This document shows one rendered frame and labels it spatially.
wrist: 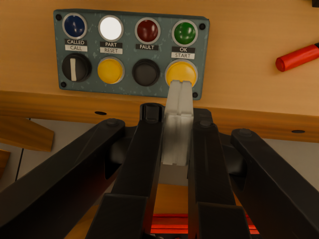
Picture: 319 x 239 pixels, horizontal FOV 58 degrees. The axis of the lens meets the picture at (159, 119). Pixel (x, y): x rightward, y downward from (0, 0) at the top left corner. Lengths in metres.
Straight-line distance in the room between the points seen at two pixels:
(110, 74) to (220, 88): 0.12
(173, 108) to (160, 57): 0.14
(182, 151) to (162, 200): 0.25
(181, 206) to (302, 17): 0.27
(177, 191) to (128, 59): 0.19
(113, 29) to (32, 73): 0.12
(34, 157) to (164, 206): 0.99
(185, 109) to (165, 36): 0.14
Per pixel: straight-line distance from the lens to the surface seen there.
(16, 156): 1.37
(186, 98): 0.17
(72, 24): 0.30
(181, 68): 0.28
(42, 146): 1.23
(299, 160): 1.31
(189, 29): 0.28
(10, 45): 0.38
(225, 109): 0.31
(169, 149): 0.15
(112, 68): 0.28
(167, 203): 0.40
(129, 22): 0.29
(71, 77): 0.30
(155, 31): 0.28
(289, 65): 0.33
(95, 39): 0.30
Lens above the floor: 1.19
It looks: 77 degrees down
